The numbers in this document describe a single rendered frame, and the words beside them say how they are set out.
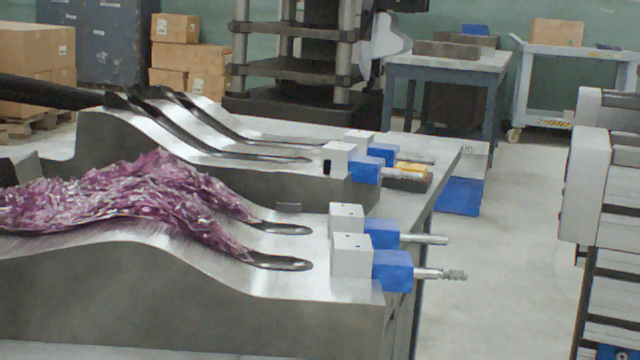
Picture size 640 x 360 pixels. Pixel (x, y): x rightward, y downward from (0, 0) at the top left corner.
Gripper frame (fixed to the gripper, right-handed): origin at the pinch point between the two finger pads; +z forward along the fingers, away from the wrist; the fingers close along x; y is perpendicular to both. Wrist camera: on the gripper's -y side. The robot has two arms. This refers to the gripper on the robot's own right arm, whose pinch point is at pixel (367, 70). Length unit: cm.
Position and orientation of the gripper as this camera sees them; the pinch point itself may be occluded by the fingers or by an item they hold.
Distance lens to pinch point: 106.6
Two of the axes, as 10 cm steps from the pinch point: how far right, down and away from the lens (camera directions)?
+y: 9.6, 1.4, -2.6
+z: -0.8, 9.7, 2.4
